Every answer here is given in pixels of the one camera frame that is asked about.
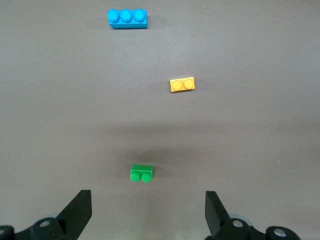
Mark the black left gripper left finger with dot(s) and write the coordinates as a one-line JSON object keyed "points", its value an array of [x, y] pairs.
{"points": [[75, 215]]}

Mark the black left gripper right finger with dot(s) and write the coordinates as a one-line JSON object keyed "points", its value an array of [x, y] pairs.
{"points": [[215, 212]]}

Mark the yellow two-stud block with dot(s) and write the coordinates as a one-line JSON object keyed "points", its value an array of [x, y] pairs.
{"points": [[182, 85]]}

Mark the green two-stud block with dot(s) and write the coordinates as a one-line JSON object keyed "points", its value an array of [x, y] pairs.
{"points": [[141, 171]]}

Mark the blue three-stud block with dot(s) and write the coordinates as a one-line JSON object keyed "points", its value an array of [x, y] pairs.
{"points": [[127, 21]]}

